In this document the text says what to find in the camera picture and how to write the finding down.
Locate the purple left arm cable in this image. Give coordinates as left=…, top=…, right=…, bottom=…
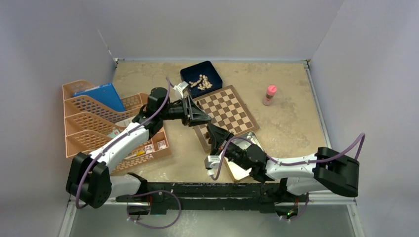
left=75, top=76, right=174, bottom=210

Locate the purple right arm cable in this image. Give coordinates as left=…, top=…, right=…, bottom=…
left=209, top=132, right=366, bottom=181

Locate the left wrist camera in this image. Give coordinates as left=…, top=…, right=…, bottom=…
left=173, top=81, right=190, bottom=99

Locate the blue folder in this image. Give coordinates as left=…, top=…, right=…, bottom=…
left=73, top=83, right=125, bottom=112

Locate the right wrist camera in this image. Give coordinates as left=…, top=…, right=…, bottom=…
left=204, top=155, right=221, bottom=178

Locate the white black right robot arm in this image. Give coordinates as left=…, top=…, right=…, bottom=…
left=205, top=123, right=366, bottom=201

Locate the dark blue square tray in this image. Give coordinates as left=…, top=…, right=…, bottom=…
left=180, top=61, right=223, bottom=98

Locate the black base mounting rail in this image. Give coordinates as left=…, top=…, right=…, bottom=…
left=69, top=181, right=357, bottom=217

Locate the pile of light chess pieces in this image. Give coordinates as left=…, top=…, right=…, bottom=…
left=189, top=74, right=213, bottom=91

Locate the orange plastic file organizer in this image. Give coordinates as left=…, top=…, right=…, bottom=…
left=62, top=80, right=136, bottom=158

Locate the wooden chess board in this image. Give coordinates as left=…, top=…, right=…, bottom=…
left=193, top=85, right=260, bottom=135

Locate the orange plastic basket tray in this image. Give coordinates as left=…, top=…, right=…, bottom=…
left=113, top=93, right=172, bottom=174

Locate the metal gold-rimmed tin tray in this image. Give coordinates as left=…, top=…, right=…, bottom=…
left=223, top=131, right=264, bottom=183

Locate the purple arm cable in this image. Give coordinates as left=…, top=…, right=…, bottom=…
left=75, top=76, right=174, bottom=210
left=209, top=132, right=366, bottom=181

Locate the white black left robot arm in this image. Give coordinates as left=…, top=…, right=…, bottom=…
left=66, top=87, right=212, bottom=209

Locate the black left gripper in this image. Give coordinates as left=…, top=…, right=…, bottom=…
left=159, top=95, right=210, bottom=126

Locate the pink lidded small bottle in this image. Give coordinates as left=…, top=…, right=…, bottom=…
left=262, top=85, right=277, bottom=106

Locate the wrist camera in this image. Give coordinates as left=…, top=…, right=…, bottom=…
left=173, top=81, right=190, bottom=99
left=204, top=155, right=221, bottom=178

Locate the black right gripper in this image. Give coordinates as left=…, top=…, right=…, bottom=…
left=207, top=123, right=251, bottom=171

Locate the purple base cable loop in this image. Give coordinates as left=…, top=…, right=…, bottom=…
left=126, top=190, right=183, bottom=230

